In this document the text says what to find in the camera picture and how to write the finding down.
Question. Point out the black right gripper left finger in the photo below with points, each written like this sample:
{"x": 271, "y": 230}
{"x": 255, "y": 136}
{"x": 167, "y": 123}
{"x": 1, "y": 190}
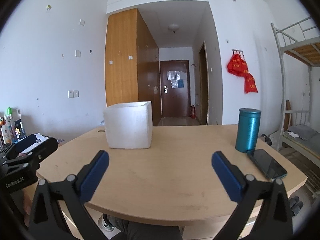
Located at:
{"x": 46, "y": 217}

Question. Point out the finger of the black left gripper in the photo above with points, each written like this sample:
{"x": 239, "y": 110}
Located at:
{"x": 28, "y": 150}

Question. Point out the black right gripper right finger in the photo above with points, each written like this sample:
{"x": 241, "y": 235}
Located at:
{"x": 274, "y": 218}

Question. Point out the left hand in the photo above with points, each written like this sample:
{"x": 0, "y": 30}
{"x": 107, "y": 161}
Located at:
{"x": 27, "y": 203}

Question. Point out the bottles on side shelf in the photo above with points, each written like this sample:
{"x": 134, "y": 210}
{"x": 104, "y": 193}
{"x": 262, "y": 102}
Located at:
{"x": 12, "y": 129}

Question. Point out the black smartphone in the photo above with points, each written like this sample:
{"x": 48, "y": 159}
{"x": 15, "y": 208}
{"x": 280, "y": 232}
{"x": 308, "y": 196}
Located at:
{"x": 267, "y": 165}

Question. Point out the teal metal canister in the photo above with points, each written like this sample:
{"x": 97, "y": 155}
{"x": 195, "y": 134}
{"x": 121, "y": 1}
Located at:
{"x": 248, "y": 129}

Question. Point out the white styrofoam box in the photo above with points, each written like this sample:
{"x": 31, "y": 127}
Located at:
{"x": 129, "y": 125}

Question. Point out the red fire extinguisher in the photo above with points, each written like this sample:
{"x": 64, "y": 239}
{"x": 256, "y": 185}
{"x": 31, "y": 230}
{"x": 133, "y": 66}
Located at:
{"x": 193, "y": 112}

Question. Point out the wooden wardrobe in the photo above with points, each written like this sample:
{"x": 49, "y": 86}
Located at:
{"x": 131, "y": 62}

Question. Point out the red hanging bags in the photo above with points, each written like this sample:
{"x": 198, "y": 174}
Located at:
{"x": 238, "y": 67}

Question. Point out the dark brown entrance door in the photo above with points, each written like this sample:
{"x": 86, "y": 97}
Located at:
{"x": 175, "y": 88}

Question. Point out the metal bunk bed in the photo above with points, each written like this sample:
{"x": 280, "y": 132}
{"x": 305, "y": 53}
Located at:
{"x": 298, "y": 51}

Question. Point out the ceiling lamp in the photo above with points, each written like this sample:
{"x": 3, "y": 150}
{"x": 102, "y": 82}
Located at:
{"x": 173, "y": 28}

